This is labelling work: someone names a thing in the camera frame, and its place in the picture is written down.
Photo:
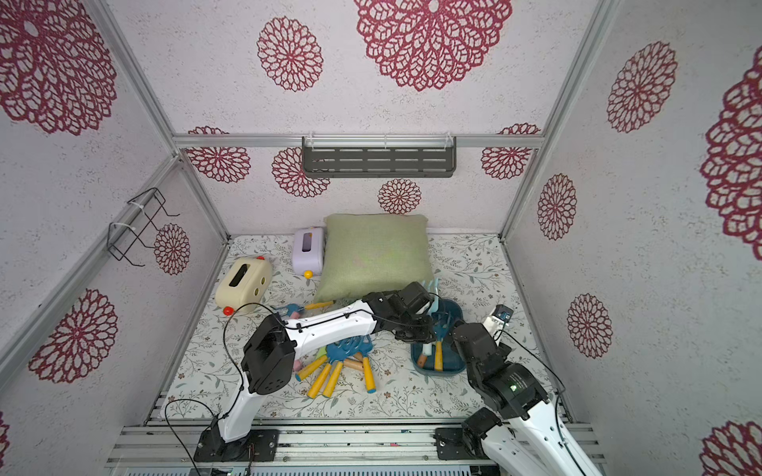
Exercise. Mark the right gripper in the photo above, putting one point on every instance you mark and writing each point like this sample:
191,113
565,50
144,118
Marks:
466,336

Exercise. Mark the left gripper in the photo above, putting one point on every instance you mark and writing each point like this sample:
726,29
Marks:
427,333

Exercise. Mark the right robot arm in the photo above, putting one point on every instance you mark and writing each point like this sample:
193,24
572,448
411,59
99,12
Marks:
519,428

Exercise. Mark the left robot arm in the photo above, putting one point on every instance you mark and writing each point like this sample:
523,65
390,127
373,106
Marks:
268,356

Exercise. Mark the teal storage box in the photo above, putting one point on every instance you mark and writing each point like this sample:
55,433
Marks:
449,316

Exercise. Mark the lilac tissue box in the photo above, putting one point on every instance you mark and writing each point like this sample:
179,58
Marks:
308,252

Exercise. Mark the cream tissue box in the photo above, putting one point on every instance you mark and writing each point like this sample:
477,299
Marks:
244,285

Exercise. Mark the green pillow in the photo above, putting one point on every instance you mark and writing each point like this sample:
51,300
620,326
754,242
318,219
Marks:
366,253

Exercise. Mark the blue tool yellow handle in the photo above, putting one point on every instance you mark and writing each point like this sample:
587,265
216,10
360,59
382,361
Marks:
294,311

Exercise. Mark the metal base rail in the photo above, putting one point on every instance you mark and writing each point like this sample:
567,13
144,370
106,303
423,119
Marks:
327,449

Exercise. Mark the grey wall shelf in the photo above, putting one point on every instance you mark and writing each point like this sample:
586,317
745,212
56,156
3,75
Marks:
384,158

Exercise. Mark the black wire rack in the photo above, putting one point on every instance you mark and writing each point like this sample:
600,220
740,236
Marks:
123,236

